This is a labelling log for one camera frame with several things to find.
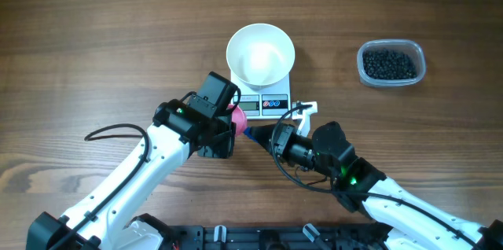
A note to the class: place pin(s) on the clear plastic container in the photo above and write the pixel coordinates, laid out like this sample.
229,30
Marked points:
408,47

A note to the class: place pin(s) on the pink scoop with blue handle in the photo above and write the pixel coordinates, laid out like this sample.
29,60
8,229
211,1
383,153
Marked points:
239,119

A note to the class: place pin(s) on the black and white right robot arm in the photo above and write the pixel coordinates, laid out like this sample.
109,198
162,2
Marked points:
360,187

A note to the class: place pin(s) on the white digital kitchen scale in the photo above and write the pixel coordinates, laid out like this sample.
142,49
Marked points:
261,97

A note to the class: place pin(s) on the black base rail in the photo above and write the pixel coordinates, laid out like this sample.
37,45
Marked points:
338,237

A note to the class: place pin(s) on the black beans pile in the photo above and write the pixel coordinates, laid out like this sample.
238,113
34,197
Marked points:
388,64

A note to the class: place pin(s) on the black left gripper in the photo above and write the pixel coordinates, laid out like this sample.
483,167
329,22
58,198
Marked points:
225,150

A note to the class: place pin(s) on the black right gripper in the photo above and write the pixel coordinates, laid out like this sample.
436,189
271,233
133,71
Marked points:
283,136

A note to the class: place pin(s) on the white bowl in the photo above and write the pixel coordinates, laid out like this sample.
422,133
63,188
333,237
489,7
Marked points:
260,54

